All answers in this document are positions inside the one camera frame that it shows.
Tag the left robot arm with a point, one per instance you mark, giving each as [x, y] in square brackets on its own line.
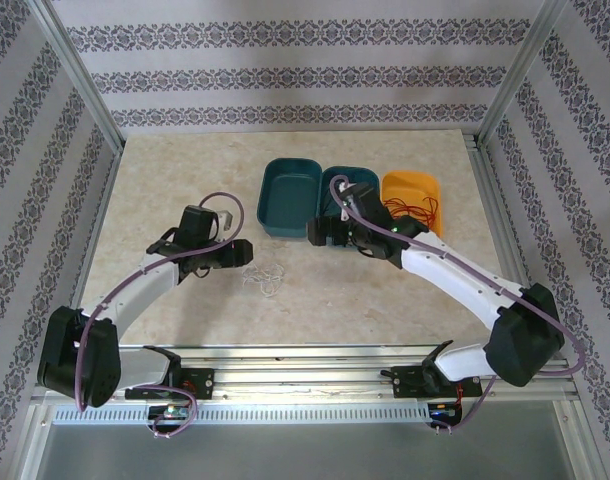
[130, 295]

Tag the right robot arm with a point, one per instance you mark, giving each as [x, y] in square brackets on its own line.
[460, 280]

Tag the teal plastic bin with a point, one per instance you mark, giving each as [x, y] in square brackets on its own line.
[355, 175]
[285, 200]

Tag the orange plastic bin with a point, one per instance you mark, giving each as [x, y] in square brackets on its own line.
[410, 185]

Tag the small electronics board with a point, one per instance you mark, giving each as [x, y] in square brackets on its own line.
[442, 412]
[171, 412]

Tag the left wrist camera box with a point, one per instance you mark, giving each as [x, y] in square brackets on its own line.
[226, 220]

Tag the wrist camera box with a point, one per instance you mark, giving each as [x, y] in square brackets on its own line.
[350, 191]
[226, 220]

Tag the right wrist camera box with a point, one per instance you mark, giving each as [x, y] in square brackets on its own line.
[350, 191]

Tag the aluminium side rail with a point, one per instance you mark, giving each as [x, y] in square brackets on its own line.
[492, 200]
[104, 200]

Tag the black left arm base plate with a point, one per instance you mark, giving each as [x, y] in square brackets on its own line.
[202, 384]

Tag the aluminium rail frame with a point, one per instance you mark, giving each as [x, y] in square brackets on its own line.
[310, 380]

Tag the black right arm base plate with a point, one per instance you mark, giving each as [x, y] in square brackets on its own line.
[410, 382]

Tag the aluminium corner post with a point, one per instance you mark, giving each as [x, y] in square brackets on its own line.
[520, 75]
[77, 75]

